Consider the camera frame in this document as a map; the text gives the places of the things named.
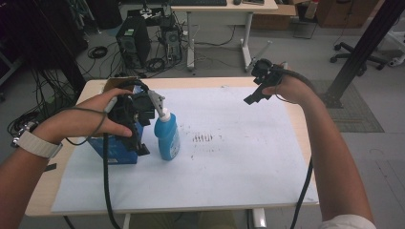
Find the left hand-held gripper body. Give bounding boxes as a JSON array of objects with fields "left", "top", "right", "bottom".
[{"left": 108, "top": 80, "right": 157, "bottom": 157}]

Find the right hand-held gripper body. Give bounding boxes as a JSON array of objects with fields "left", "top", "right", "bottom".
[{"left": 243, "top": 58, "right": 285, "bottom": 106}]

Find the blue bottle with white cap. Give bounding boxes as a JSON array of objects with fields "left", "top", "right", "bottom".
[{"left": 154, "top": 108, "right": 181, "bottom": 162}]

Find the blue cardboard box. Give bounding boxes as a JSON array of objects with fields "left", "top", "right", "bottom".
[{"left": 87, "top": 75, "right": 145, "bottom": 166}]

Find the person's right hand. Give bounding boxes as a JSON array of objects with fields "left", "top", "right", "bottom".
[{"left": 261, "top": 74, "right": 316, "bottom": 106}]

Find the person's left hand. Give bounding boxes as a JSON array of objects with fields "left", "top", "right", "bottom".
[{"left": 32, "top": 88, "right": 135, "bottom": 146}]

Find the brown cardboard box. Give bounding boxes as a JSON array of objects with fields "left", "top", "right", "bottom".
[{"left": 250, "top": 4, "right": 298, "bottom": 31}]

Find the white office desk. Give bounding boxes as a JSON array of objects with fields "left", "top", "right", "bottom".
[{"left": 170, "top": 0, "right": 280, "bottom": 73}]

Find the small black computer tower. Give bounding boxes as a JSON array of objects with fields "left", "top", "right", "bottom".
[{"left": 160, "top": 25, "right": 183, "bottom": 62}]

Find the large black computer tower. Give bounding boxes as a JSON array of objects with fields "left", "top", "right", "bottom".
[{"left": 115, "top": 15, "right": 152, "bottom": 70}]

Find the black office chair base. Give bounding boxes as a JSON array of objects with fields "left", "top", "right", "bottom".
[{"left": 330, "top": 41, "right": 388, "bottom": 72}]

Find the white paper mat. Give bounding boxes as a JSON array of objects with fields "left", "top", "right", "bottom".
[{"left": 51, "top": 86, "right": 320, "bottom": 214}]

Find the grey floor mat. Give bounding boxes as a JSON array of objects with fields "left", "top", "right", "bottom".
[{"left": 309, "top": 78, "right": 385, "bottom": 134}]

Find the wooden cabinet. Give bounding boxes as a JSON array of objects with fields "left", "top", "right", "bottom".
[{"left": 314, "top": 0, "right": 380, "bottom": 29}]

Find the black metal beam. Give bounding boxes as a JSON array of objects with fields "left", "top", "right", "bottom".
[{"left": 320, "top": 0, "right": 405, "bottom": 110}]

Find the wristwatch with beige band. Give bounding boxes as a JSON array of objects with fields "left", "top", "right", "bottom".
[{"left": 11, "top": 121, "right": 64, "bottom": 159}]

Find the dark curtain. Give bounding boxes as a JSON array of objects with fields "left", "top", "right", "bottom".
[{"left": 0, "top": 0, "right": 88, "bottom": 94}]

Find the white table leg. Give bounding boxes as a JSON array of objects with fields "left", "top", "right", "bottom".
[{"left": 252, "top": 207, "right": 267, "bottom": 229}]

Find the white shirt sleeve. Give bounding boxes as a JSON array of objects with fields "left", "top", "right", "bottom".
[{"left": 319, "top": 214, "right": 378, "bottom": 229}]

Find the thin black hand cord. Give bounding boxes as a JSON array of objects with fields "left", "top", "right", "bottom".
[
  {"left": 64, "top": 106, "right": 108, "bottom": 147},
  {"left": 274, "top": 75, "right": 301, "bottom": 105}
]

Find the bundle of black floor cables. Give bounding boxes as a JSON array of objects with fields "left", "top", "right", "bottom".
[{"left": 144, "top": 56, "right": 167, "bottom": 73}]

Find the coiled black cable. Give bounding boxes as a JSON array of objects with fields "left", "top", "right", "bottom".
[{"left": 87, "top": 45, "right": 110, "bottom": 60}]

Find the thick black gripper cable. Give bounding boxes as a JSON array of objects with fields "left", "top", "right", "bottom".
[
  {"left": 101, "top": 133, "right": 122, "bottom": 229},
  {"left": 275, "top": 68, "right": 320, "bottom": 229}
]

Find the tangle of black cables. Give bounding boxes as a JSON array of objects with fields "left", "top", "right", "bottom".
[{"left": 7, "top": 68, "right": 79, "bottom": 138}]

